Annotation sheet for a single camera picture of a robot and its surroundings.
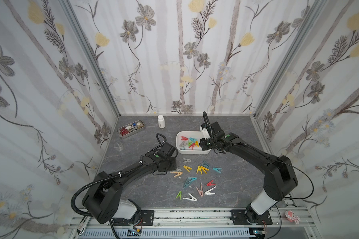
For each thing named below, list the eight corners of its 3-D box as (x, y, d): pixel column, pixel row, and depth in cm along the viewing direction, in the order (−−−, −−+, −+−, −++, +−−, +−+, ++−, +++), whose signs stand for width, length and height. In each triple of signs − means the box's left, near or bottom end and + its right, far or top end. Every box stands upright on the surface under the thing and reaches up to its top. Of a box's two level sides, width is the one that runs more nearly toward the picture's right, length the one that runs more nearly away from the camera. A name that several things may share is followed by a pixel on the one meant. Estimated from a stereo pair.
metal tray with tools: (121, 139, 108) (120, 137, 106) (116, 131, 113) (115, 129, 111) (146, 127, 115) (146, 125, 113) (141, 120, 120) (141, 118, 118)
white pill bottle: (158, 128, 113) (157, 121, 106) (159, 122, 117) (158, 114, 111) (165, 128, 113) (163, 121, 106) (165, 122, 117) (164, 114, 111)
